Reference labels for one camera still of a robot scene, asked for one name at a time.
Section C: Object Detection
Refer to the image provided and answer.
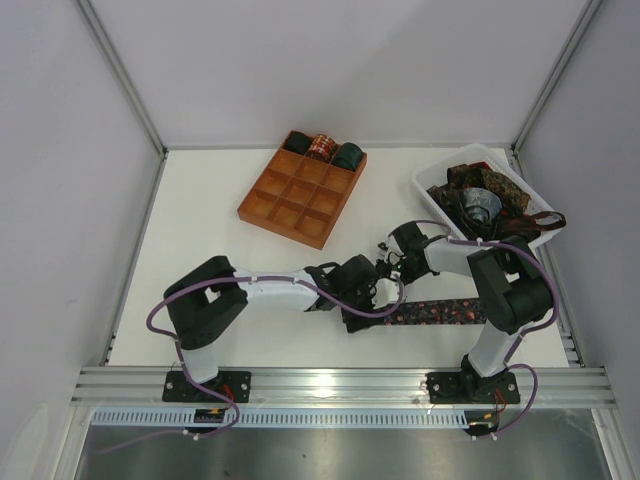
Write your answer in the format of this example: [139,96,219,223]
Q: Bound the navy floral tie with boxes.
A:
[372,298,488,326]

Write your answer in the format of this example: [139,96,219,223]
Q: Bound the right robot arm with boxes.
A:
[376,221,558,403]

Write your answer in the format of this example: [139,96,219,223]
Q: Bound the pile of dark ties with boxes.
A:
[427,162,566,242]

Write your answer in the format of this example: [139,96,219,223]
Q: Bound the grey blue paisley tie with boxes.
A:
[461,188,502,224]

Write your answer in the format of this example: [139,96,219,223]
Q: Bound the white plastic basket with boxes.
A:
[412,143,566,249]

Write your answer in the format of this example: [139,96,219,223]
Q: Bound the orange wooden divided tray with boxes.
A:
[237,134,367,250]

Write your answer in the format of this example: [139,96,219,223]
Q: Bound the red patterned rolled tie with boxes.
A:
[305,134,339,163]

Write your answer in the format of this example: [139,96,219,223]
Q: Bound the dark green rolled tie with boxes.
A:
[282,131,313,155]

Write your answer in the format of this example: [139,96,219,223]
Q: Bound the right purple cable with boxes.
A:
[414,218,559,441]

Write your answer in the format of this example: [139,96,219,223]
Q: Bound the purple cable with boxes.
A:
[92,274,406,454]
[414,218,559,441]

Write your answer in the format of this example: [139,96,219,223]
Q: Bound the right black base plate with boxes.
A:
[426,370,521,405]

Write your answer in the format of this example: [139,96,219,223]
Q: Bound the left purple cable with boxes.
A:
[92,274,406,454]

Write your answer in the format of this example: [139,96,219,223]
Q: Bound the aluminium rail frame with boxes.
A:
[71,367,616,431]

